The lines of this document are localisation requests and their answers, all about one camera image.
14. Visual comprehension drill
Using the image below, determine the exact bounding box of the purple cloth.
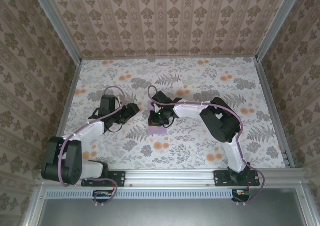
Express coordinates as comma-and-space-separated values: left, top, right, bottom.
147, 100, 168, 135

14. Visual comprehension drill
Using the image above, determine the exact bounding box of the floral table cover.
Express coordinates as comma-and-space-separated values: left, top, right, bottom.
53, 58, 287, 170

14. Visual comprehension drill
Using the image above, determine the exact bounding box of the black connector board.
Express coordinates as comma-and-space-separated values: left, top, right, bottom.
92, 189, 113, 203
231, 188, 251, 203

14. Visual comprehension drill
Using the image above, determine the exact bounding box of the grey metal panel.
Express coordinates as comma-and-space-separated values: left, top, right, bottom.
41, 198, 303, 226

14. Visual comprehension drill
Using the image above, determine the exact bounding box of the right thin black camera cable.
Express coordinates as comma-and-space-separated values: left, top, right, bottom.
163, 117, 176, 129

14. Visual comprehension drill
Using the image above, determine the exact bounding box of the thin black camera cable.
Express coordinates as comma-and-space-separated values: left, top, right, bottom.
88, 107, 124, 134
163, 117, 176, 129

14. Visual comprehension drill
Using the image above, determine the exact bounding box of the left thin black camera cable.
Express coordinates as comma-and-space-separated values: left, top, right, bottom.
88, 107, 124, 134

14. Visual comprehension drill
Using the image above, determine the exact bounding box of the aluminium side rail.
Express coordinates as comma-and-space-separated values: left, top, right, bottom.
46, 59, 84, 170
253, 57, 296, 169

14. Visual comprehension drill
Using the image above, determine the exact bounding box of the wide aluminium base rail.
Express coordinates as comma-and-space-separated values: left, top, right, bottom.
37, 168, 308, 187

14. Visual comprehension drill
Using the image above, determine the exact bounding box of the thin aluminium cross rail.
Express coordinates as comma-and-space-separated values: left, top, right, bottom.
81, 56, 258, 62

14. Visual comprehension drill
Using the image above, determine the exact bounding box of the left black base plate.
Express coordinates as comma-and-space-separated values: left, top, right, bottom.
81, 170, 126, 187

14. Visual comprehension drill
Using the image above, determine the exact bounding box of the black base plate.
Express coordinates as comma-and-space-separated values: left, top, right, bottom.
81, 170, 126, 187
214, 170, 261, 187

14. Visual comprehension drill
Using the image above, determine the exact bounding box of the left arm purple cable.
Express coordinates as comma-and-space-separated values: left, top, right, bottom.
57, 85, 126, 206

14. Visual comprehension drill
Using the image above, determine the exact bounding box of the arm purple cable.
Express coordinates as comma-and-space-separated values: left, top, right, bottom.
147, 85, 266, 204
57, 85, 126, 206

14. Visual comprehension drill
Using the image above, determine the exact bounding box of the grey slotted cable duct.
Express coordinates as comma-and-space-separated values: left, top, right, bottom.
46, 188, 235, 199

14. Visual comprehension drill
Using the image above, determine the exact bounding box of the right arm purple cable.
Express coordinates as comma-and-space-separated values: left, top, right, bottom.
147, 85, 266, 204

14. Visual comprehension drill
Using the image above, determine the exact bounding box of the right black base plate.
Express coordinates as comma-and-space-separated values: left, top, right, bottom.
214, 170, 261, 187

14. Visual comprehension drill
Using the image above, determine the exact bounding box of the aluminium corner post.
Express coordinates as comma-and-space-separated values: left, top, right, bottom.
29, 0, 83, 64
254, 0, 307, 63

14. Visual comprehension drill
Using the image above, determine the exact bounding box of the aluminium lower frame bar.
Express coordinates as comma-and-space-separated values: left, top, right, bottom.
21, 183, 48, 226
296, 187, 315, 226

